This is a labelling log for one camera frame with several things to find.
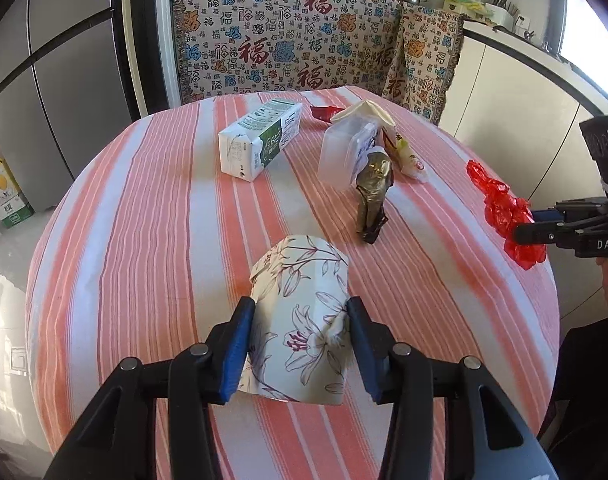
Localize person's dark clothing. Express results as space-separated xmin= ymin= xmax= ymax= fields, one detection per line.
xmin=538 ymin=315 xmax=608 ymax=480

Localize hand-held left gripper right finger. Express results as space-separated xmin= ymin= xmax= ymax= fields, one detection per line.
xmin=345 ymin=297 xmax=554 ymax=480

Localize green and white milk carton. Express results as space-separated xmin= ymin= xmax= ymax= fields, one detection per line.
xmin=218 ymin=100 xmax=303 ymax=182

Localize yellow green plastic bag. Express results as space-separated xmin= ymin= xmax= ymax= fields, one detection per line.
xmin=444 ymin=0 xmax=489 ymax=23

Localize pink striped tablecloth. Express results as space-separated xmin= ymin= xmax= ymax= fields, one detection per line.
xmin=25 ymin=85 xmax=559 ymax=480

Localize clear plastic box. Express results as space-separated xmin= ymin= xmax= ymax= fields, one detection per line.
xmin=318 ymin=120 xmax=377 ymax=190

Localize red plastic wrapper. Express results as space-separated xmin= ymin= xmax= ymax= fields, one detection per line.
xmin=466 ymin=160 xmax=547 ymax=268

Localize cream kitchen base cabinets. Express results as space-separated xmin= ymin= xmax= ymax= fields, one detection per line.
xmin=439 ymin=25 xmax=608 ymax=341

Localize yellow cardboard box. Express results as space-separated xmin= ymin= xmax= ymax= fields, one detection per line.
xmin=0 ymin=152 xmax=35 ymax=228

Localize floral paper cup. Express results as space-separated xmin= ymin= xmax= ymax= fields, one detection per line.
xmin=236 ymin=233 xmax=351 ymax=407

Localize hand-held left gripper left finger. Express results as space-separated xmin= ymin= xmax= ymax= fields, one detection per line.
xmin=44 ymin=296 xmax=257 ymax=480

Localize gold foil wrapper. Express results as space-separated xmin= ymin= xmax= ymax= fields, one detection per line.
xmin=353 ymin=146 xmax=395 ymax=244

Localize white and red snack wrapper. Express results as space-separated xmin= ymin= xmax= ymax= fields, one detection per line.
xmin=381 ymin=127 xmax=429 ymax=183

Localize white knife holder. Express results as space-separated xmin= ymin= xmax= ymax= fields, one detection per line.
xmin=484 ymin=0 xmax=529 ymax=33

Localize wide printed blanket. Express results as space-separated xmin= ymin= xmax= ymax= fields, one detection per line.
xmin=171 ymin=0 xmax=405 ymax=108

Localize window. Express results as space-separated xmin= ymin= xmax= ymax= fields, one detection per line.
xmin=558 ymin=0 xmax=608 ymax=111

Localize narrow printed blanket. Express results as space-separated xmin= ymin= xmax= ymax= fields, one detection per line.
xmin=381 ymin=2 xmax=465 ymax=126

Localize grey refrigerator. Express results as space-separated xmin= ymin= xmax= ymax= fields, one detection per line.
xmin=0 ymin=0 xmax=135 ymax=211

